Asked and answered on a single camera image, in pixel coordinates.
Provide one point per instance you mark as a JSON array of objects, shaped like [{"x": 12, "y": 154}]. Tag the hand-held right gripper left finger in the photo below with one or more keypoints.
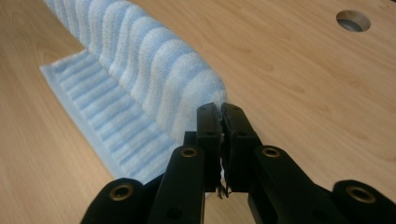
[{"x": 199, "y": 155}]

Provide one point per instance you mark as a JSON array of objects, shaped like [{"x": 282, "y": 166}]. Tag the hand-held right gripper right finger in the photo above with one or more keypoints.
[{"x": 246, "y": 155}]

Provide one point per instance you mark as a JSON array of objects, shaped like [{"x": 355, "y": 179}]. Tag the blue striped towel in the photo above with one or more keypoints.
[{"x": 155, "y": 62}]

